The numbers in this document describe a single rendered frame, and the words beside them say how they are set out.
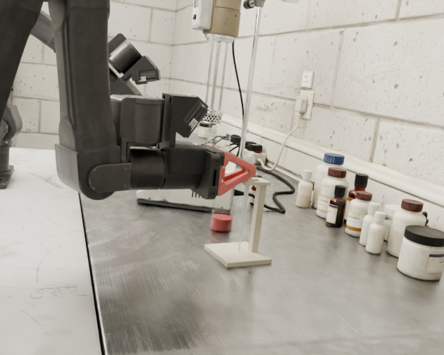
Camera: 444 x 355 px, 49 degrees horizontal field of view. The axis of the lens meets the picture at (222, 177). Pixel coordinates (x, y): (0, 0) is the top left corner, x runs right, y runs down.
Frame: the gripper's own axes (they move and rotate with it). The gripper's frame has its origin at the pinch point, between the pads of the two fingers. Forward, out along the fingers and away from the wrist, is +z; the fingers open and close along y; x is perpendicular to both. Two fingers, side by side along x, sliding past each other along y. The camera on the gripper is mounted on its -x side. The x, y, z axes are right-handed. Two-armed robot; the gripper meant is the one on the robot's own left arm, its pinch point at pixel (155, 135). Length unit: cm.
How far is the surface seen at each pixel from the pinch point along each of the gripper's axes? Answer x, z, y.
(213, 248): -1.8, 20.9, -34.7
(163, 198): 5.1, 11.0, -11.9
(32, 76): 76, -91, 204
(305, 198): -15.4, 33.9, 2.2
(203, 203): -0.3, 17.2, -12.0
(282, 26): -45, -1, 70
